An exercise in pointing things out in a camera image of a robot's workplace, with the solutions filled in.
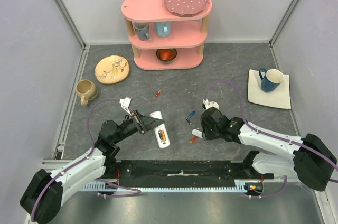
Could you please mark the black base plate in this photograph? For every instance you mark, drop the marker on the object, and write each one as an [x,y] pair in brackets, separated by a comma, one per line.
[181,174]

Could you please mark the grey mug on shelf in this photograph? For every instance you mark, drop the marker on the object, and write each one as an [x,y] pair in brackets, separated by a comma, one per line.
[142,30]

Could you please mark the white cable duct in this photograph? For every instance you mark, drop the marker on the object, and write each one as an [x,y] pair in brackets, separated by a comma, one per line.
[105,188]

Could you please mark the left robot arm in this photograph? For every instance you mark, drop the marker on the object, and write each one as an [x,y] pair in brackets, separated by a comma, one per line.
[48,191]

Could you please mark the dark bowl on shelf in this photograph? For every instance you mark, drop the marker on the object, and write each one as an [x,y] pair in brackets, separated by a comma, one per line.
[166,62]

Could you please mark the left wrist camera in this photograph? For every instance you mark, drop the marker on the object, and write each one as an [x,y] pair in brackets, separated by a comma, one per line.
[125,103]

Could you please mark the red mug in bowl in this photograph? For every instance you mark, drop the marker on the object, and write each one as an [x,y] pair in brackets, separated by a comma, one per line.
[166,54]

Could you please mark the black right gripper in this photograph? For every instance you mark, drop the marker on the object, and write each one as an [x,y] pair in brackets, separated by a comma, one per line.
[205,125]

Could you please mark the white remote control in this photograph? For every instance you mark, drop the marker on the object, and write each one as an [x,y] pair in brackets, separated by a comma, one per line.
[158,115]

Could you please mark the light blue mug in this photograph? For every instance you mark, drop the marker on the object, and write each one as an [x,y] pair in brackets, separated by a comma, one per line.
[163,29]

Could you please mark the dark blue mug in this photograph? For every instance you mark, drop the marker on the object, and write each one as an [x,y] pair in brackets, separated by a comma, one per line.
[270,79]

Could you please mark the white battery cover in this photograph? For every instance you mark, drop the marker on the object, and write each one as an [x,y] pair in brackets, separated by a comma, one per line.
[197,133]

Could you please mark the pink three-tier shelf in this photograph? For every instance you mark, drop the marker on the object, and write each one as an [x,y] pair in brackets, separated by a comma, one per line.
[187,35]

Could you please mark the red orange battery near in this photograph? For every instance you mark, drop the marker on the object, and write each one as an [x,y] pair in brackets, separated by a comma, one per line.
[193,139]

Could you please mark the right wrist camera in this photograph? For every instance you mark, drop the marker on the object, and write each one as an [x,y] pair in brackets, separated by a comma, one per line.
[209,104]

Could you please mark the pink dotted plate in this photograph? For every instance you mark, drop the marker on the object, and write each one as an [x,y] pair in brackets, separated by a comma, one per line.
[186,8]

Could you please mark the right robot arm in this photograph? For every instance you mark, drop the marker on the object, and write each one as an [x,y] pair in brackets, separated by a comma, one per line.
[304,158]

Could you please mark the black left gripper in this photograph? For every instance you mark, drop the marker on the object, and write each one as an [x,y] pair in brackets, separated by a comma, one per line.
[146,123]

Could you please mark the yellow floral plate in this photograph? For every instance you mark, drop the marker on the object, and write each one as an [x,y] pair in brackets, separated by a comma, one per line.
[112,69]

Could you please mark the white square plate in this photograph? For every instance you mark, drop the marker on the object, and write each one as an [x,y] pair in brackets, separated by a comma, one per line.
[278,98]

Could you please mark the beige mug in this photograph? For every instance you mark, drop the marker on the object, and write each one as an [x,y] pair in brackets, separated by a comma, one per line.
[87,91]

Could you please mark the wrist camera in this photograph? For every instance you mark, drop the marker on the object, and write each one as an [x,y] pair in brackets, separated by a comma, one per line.
[209,104]
[125,103]

